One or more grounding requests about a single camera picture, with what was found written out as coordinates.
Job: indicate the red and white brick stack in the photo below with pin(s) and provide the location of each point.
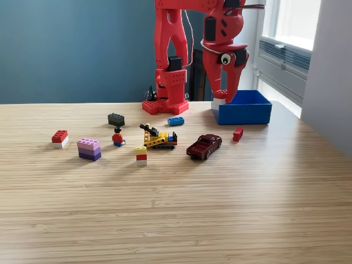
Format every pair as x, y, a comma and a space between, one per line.
60, 138
220, 94

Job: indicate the dark red toy car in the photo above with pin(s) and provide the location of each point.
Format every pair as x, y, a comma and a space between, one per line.
203, 147

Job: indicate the blue plastic bin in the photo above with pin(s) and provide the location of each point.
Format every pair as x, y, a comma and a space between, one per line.
247, 115

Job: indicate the black chair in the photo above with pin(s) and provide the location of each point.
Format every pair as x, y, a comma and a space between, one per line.
198, 77

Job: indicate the grey window vent grille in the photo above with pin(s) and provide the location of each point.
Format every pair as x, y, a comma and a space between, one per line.
291, 56

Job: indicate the small red building brick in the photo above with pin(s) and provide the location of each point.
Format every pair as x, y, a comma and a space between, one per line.
237, 134

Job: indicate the flat blue building brick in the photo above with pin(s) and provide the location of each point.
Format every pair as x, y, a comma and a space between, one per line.
176, 121

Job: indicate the small yellow toy digger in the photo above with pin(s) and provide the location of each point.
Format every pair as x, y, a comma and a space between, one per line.
159, 140

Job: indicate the black building brick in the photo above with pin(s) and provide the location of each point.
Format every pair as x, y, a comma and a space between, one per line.
116, 120

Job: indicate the yellow red white brick stack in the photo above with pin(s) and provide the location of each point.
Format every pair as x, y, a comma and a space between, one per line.
141, 156

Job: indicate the toy figure red shirt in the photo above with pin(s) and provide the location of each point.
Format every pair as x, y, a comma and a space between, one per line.
118, 138

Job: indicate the pink and purple brick stack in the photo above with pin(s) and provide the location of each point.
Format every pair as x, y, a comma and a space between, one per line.
89, 149

